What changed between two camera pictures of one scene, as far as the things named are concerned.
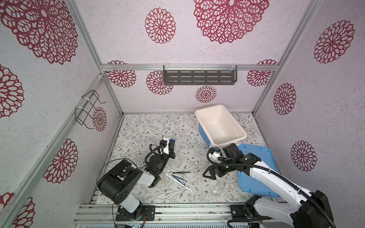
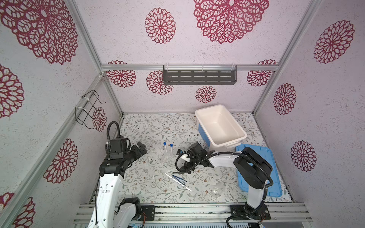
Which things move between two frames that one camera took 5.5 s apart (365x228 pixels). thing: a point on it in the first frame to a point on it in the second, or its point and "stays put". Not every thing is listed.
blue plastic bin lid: (248, 184) stays put
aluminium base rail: (103, 213) stays put
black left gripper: (171, 150) to (138, 153)
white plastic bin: (218, 127) stays put
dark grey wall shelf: (200, 77) stays put
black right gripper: (211, 169) to (186, 164)
